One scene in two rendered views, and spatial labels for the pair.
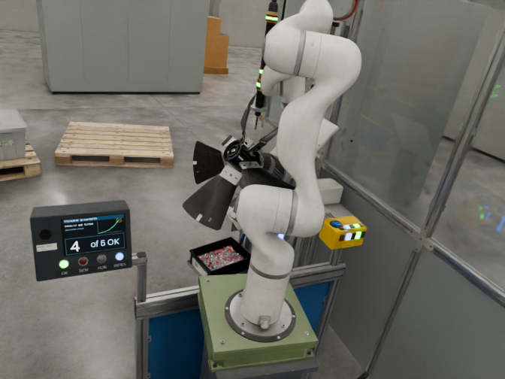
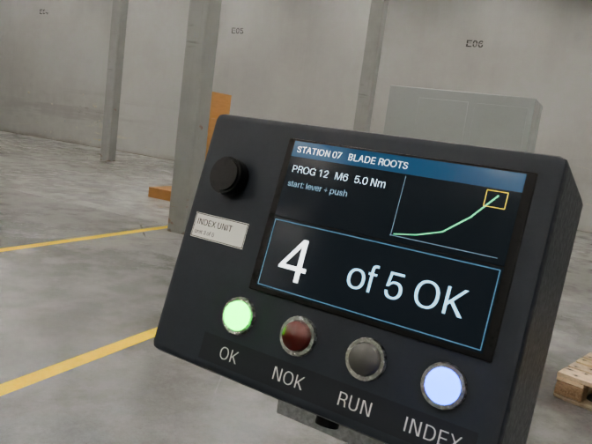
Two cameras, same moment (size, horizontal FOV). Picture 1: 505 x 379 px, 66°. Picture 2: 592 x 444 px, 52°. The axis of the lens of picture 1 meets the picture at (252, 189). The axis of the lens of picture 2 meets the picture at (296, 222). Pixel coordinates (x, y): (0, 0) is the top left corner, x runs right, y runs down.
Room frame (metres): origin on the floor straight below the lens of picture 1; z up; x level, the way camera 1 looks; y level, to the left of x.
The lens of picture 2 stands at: (0.66, 0.13, 1.25)
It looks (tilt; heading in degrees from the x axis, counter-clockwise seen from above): 9 degrees down; 59
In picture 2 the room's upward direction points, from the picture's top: 7 degrees clockwise
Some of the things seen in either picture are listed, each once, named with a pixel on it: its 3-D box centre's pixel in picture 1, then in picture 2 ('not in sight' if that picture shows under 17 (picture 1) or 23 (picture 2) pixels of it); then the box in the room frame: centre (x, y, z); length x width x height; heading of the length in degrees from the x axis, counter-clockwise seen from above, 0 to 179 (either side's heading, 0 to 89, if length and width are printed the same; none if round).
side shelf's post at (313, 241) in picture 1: (306, 267); not in sight; (1.94, -0.41, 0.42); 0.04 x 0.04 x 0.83; 28
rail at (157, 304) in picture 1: (250, 286); not in sight; (1.22, -0.05, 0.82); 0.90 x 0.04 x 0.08; 118
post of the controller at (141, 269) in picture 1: (141, 277); not in sight; (1.02, 0.33, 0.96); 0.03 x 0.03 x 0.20; 28
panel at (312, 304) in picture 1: (239, 350); not in sight; (1.22, -0.05, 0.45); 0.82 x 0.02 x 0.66; 118
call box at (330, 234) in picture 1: (342, 233); not in sight; (1.40, -0.40, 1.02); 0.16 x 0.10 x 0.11; 118
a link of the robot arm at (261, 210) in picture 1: (266, 228); not in sight; (0.89, -0.05, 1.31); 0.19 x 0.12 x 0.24; 91
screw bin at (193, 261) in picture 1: (221, 259); not in sight; (1.33, 0.09, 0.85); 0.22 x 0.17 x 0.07; 132
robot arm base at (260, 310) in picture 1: (265, 289); not in sight; (0.89, -0.08, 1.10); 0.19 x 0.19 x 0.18
